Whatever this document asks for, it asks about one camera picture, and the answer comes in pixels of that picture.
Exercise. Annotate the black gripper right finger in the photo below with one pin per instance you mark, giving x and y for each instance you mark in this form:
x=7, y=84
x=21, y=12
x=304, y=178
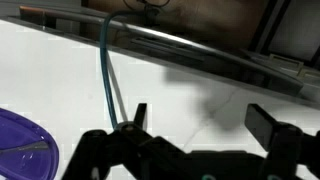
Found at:
x=287, y=146

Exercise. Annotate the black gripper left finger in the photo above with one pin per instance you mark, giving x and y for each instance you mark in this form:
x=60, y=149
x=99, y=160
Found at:
x=144, y=156

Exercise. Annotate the purple plastic container lid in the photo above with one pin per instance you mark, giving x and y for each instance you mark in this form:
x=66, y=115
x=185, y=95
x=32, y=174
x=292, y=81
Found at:
x=27, y=151

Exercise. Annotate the stainless steel dishwasher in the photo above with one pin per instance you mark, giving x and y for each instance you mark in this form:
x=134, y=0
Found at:
x=243, y=66

